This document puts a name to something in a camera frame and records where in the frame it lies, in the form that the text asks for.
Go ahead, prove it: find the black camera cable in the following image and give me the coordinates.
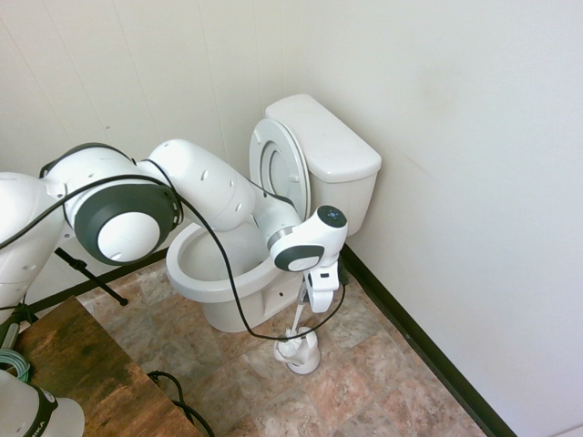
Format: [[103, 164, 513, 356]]
[[0, 143, 351, 340]]

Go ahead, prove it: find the black power cable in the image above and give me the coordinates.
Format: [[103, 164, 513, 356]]
[[148, 371, 215, 437]]

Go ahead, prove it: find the white toilet tank lid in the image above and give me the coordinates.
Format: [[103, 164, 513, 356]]
[[264, 93, 383, 184]]

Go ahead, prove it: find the short black baseboard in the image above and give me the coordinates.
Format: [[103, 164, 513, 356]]
[[26, 248, 169, 316]]

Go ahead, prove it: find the black tripod stand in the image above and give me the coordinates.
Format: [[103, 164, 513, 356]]
[[0, 248, 129, 325]]

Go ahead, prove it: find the white toilet tank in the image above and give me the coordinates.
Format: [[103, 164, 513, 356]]
[[307, 166, 379, 238]]

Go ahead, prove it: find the white toilet brush holder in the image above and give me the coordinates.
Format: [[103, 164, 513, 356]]
[[272, 327, 322, 376]]

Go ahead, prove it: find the white toilet bowl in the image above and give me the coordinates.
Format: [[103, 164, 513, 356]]
[[165, 218, 319, 333]]

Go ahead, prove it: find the white toilet seat with lid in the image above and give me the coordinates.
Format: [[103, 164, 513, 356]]
[[248, 117, 312, 216]]

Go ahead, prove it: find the grey cylindrical stand post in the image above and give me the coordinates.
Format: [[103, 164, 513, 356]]
[[0, 313, 22, 352]]

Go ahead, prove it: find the white toilet brush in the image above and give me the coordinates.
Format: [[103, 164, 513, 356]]
[[272, 293, 311, 363]]

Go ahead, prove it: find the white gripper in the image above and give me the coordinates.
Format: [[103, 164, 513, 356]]
[[299, 259, 342, 314]]

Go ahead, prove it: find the long black baseboard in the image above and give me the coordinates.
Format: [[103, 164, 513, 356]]
[[341, 245, 520, 437]]

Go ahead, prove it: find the green coiled cable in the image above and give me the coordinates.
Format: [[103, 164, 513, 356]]
[[0, 348, 32, 381]]

